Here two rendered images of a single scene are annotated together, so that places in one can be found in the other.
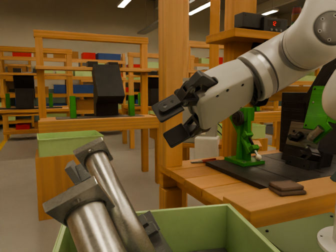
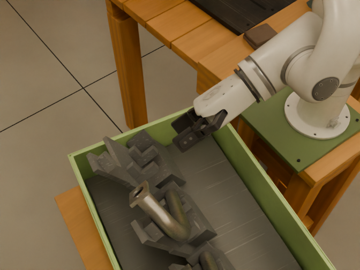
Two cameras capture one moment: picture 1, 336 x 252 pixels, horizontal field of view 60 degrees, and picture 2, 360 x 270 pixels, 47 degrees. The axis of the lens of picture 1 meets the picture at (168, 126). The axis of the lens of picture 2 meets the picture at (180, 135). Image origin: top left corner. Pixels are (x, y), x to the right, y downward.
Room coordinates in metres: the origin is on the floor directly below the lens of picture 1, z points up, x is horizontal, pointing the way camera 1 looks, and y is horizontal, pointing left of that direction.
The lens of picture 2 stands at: (0.04, 0.12, 1.82)
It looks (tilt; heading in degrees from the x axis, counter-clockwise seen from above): 54 degrees down; 345
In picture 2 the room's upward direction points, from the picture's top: straight up
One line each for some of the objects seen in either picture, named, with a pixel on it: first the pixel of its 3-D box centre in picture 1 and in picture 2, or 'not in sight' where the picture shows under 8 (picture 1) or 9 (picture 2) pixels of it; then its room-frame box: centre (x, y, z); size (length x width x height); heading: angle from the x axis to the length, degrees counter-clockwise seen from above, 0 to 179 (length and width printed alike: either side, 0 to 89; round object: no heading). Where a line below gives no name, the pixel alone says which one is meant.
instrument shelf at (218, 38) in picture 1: (285, 42); not in sight; (1.69, -0.66, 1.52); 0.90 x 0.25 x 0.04; 115
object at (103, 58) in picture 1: (67, 94); not in sight; (7.66, 2.63, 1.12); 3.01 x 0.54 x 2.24; 113
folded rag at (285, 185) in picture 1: (287, 187); (262, 36); (0.98, -0.42, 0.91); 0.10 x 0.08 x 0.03; 102
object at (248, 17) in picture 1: (250, 22); not in sight; (1.53, -0.42, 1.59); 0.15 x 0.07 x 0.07; 115
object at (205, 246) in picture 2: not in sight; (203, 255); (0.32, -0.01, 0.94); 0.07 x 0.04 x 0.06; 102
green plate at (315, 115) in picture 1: (323, 107); not in sight; (1.37, -0.73, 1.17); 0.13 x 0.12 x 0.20; 115
